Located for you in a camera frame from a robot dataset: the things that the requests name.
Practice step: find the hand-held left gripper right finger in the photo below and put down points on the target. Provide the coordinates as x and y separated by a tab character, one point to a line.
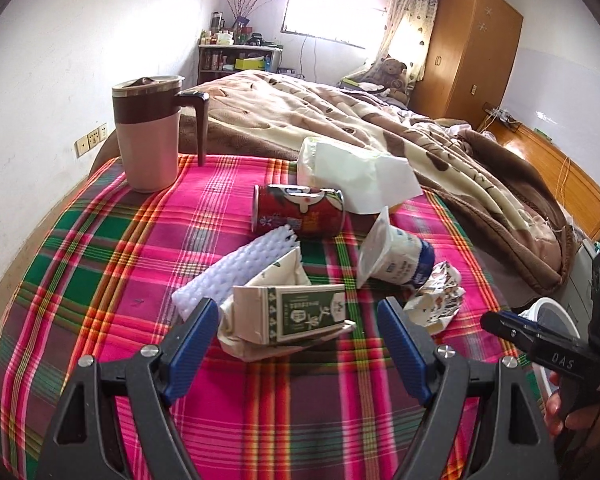
400	345

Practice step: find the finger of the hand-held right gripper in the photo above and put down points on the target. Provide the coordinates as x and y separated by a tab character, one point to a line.
510	332
522	321

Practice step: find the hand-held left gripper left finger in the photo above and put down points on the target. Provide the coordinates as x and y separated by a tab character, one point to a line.
195	345

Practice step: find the white trash bin with liner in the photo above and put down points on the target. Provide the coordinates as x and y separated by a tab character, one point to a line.
560	317

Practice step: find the printed wrapper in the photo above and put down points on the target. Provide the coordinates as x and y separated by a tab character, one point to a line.
437	300

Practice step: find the white foam sheet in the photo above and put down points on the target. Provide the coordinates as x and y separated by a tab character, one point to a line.
230	270

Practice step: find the white yogurt cup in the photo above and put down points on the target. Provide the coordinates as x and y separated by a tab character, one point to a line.
395	255

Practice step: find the green cream carton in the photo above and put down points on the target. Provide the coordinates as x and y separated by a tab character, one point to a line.
300	310

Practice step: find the red drink can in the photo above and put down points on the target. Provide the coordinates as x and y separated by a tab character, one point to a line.
290	215

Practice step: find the person's right hand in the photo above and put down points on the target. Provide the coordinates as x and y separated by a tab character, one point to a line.
565	422

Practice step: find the grey drawer nightstand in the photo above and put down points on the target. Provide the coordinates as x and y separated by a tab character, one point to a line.
580	270

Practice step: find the plaid pink green blanket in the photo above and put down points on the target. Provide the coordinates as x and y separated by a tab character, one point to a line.
130	260

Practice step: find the wooden bed headboard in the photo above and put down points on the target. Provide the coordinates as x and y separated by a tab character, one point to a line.
555	170

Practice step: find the yellow tissue pack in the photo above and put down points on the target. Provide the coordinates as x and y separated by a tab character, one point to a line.
350	175

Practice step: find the brown cream fleece blanket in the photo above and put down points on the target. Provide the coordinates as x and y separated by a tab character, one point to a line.
430	150

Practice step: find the pink mug with brown lid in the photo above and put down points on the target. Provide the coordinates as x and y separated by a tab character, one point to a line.
145	150

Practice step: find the power strip with plugs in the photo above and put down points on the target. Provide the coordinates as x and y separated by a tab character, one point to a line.
500	114

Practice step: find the brown teddy bear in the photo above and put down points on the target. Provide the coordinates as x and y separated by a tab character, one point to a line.
390	75

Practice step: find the wooden wardrobe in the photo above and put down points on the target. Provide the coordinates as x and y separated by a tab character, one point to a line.
465	50

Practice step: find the small storage shelf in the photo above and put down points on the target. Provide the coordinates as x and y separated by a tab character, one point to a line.
215	62

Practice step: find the yellow green box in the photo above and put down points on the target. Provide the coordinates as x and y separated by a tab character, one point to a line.
250	64

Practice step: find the cluster of small bottles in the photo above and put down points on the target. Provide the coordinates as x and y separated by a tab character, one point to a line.
225	35

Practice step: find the patterned window curtain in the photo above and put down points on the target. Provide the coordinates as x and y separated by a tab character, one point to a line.
410	10

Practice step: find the bright window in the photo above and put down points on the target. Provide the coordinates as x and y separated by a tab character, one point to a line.
330	15

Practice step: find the dried branch bouquet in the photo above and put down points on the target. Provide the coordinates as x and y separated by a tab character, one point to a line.
242	2

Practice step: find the wall socket plate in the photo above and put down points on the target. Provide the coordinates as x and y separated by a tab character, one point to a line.
87	142

